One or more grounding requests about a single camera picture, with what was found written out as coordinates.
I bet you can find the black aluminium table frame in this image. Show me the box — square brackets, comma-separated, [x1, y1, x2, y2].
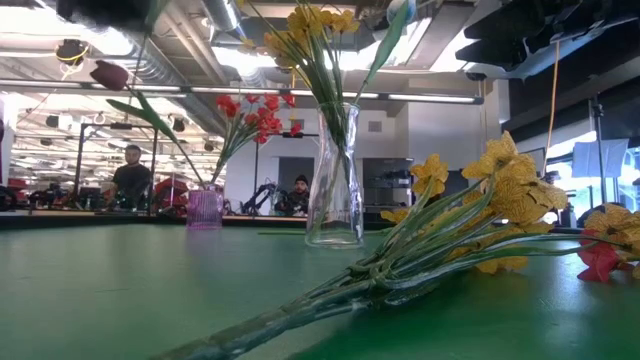
[0, 212, 394, 232]

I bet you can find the silver ceiling air duct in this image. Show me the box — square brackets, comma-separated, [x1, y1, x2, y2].
[114, 0, 281, 136]

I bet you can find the long ceiling light bar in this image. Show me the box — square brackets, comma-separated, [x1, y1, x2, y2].
[0, 78, 485, 105]

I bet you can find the black tripod light stand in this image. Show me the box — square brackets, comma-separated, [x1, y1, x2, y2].
[571, 94, 631, 205]

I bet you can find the clear glass vase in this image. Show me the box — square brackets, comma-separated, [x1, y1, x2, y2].
[304, 102, 365, 250]

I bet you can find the black ceiling camera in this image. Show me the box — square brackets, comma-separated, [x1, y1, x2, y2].
[53, 38, 91, 67]

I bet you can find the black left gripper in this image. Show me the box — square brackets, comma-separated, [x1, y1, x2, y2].
[54, 0, 169, 32]

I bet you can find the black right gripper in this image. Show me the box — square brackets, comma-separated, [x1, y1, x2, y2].
[454, 0, 640, 80]

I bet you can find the pink ribbed glass vase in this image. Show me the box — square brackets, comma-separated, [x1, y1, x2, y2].
[185, 183, 225, 231]

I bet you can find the yellow artificial flower bunch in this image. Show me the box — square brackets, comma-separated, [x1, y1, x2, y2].
[144, 130, 640, 360]
[238, 0, 362, 241]

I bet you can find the black gantry frame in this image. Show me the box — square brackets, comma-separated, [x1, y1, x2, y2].
[73, 122, 160, 214]

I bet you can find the person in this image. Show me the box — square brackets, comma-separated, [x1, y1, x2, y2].
[282, 174, 312, 217]
[106, 144, 154, 211]

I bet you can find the yellow hanging cable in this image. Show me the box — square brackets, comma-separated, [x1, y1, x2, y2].
[543, 39, 561, 162]

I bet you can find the dark red artificial tulip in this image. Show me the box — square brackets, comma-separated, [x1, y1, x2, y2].
[89, 59, 206, 187]

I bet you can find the red artificial flower bunch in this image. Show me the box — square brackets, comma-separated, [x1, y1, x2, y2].
[207, 92, 304, 187]
[576, 228, 637, 285]

